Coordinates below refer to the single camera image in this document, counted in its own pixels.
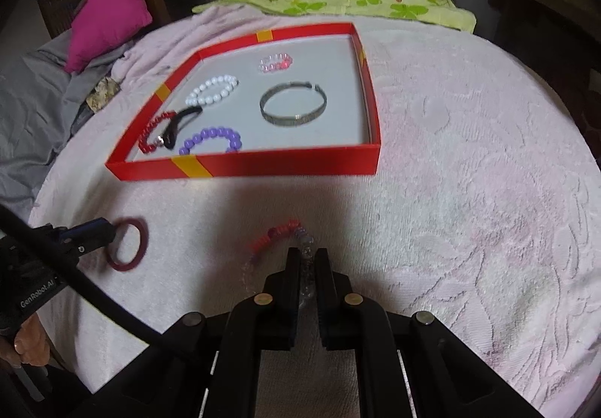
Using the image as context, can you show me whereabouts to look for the patterned fabric scrap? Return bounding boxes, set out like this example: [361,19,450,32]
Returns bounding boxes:
[86,76,120,114]

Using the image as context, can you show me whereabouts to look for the purple bead bracelet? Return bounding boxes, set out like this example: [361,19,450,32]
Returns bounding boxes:
[177,126,244,156]

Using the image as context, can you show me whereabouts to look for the silver metal bangle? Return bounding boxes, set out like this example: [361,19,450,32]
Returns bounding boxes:
[259,81,328,128]

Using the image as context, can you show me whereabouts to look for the dark red bangle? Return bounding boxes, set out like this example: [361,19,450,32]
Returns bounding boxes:
[104,217,149,273]

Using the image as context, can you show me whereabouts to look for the magenta pillow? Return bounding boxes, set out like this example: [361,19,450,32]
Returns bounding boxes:
[64,0,153,73]

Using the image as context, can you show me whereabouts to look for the black hair tie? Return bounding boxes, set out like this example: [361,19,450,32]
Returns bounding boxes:
[158,104,204,151]

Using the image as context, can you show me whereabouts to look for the pink bead bracelet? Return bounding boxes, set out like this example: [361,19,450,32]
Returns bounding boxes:
[258,51,294,75]

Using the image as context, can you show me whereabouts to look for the pink bed blanket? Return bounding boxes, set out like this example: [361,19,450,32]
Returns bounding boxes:
[30,6,600,417]

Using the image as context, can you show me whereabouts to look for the white pearl bracelet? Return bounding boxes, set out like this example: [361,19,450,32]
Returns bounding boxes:
[184,73,240,108]

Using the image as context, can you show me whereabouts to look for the left hand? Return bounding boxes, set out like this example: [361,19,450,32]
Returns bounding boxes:
[0,313,50,367]

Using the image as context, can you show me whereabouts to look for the red shallow box tray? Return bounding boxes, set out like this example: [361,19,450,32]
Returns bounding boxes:
[106,22,382,181]

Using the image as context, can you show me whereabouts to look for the grey bed sheet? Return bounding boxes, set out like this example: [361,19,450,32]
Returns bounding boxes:
[0,31,133,221]

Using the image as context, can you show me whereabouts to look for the red and clear bead bracelet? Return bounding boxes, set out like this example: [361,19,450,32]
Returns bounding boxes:
[241,218,317,306]

